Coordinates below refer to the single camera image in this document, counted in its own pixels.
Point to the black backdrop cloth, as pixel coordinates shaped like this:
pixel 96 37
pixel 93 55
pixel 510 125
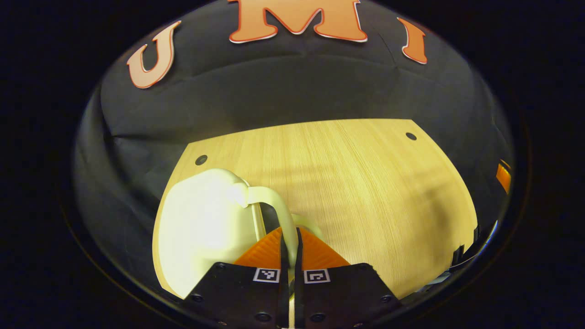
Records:
pixel 274 87

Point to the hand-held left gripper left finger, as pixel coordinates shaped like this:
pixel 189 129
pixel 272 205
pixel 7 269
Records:
pixel 285 274

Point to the cream yellow suitcase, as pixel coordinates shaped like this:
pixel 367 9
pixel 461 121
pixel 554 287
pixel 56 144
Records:
pixel 201 228

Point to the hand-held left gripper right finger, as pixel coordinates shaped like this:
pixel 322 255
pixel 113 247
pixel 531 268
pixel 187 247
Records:
pixel 298 274

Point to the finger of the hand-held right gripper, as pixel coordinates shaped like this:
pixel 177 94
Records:
pixel 503 177

